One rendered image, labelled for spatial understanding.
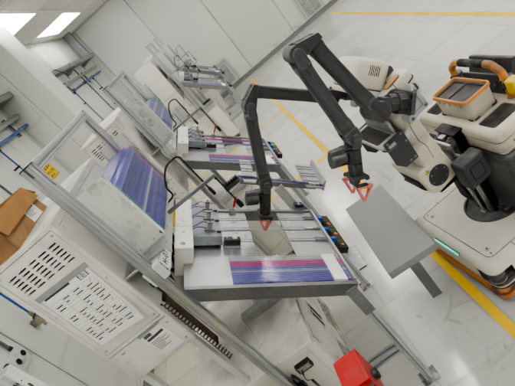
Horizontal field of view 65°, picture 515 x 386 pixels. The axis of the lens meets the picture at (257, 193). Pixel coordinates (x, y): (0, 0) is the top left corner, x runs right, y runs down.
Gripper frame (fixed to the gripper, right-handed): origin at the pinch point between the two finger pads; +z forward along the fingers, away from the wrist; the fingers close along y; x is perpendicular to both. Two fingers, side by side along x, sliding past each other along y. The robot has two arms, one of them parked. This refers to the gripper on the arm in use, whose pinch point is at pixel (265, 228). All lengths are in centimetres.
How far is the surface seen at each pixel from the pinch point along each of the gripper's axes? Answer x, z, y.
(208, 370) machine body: -34, 65, 25
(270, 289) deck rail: -6.9, 0.2, 48.9
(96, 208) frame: -70, -36, 39
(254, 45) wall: 120, -34, -760
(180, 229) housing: -41.6, -11.1, 13.7
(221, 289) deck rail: -27, -2, 49
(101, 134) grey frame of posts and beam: -76, -48, -21
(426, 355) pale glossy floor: 75, 58, 41
